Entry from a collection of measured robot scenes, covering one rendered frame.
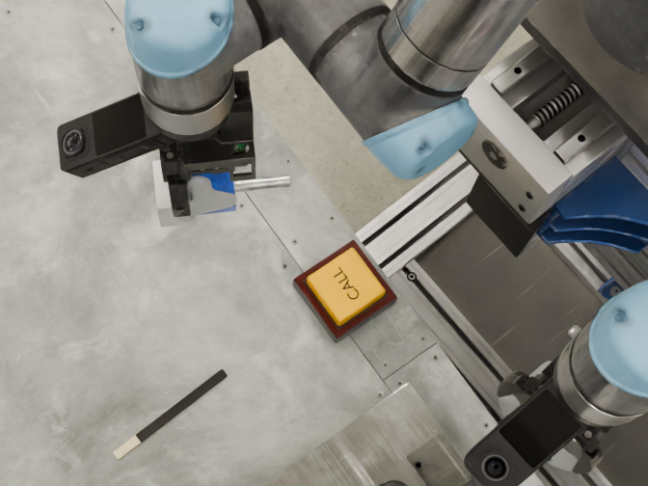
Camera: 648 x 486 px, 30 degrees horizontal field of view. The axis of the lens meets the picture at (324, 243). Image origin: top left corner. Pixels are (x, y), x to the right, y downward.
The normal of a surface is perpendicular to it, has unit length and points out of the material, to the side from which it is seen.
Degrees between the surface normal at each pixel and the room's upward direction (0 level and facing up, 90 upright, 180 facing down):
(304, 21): 42
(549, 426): 31
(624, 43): 73
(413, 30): 62
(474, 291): 0
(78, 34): 0
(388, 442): 0
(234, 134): 90
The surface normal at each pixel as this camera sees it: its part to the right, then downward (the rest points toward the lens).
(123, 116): -0.48, -0.19
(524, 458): -0.31, 0.07
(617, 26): -0.74, 0.45
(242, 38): 0.53, 0.52
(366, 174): 0.05, -0.31
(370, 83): -0.73, 0.27
